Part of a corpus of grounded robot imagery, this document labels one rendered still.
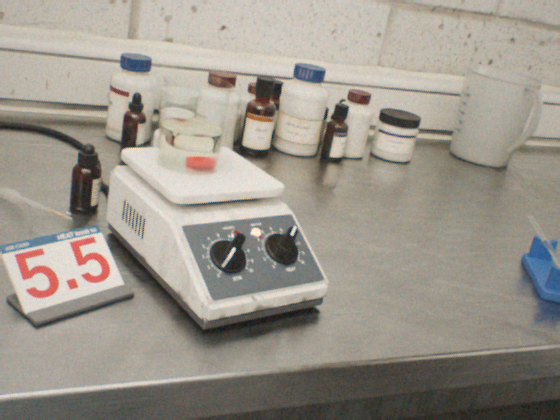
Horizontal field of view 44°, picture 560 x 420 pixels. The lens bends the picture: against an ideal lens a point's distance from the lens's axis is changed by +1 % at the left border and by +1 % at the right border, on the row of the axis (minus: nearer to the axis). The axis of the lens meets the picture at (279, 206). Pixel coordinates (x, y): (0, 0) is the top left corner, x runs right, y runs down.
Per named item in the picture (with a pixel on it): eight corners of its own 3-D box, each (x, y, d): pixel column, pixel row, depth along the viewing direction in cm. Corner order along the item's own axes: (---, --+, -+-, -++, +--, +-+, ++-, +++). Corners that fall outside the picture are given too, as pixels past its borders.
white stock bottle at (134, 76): (148, 132, 102) (157, 54, 98) (153, 146, 97) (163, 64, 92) (103, 128, 100) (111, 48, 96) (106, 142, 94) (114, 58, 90)
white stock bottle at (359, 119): (367, 160, 109) (382, 98, 105) (333, 156, 108) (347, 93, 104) (358, 149, 114) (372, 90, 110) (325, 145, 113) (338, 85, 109)
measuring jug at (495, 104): (548, 181, 117) (578, 94, 111) (486, 178, 112) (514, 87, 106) (481, 145, 132) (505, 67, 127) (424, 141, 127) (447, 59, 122)
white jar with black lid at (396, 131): (369, 146, 117) (379, 105, 115) (409, 154, 117) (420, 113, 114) (369, 157, 111) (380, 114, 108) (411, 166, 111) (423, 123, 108)
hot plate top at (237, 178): (288, 196, 65) (290, 187, 65) (174, 206, 58) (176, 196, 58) (223, 152, 74) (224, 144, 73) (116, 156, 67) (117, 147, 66)
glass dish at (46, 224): (15, 248, 63) (16, 226, 62) (49, 227, 68) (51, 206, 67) (71, 264, 62) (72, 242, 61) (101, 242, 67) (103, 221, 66)
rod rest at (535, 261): (573, 306, 73) (584, 276, 72) (540, 299, 73) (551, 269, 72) (548, 265, 82) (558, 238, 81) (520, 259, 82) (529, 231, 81)
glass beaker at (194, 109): (153, 152, 68) (163, 67, 65) (218, 161, 69) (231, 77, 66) (150, 177, 62) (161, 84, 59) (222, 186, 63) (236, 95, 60)
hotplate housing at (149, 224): (326, 308, 63) (345, 229, 60) (200, 336, 55) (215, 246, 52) (205, 210, 79) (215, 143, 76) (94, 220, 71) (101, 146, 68)
